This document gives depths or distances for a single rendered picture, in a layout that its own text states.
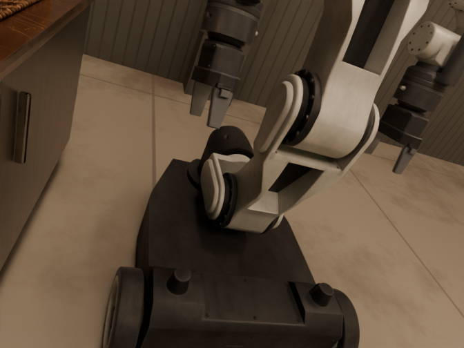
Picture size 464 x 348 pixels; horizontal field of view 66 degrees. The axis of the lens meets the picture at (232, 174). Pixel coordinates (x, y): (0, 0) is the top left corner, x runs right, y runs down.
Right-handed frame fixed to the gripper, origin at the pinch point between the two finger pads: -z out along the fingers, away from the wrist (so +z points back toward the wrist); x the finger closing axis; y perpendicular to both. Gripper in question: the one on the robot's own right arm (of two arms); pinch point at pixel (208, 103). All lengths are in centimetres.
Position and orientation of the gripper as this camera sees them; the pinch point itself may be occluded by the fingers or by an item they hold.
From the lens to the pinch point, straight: 62.6
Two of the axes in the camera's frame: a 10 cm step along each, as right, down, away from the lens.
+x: 3.6, 3.3, -8.8
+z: 2.8, -9.3, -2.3
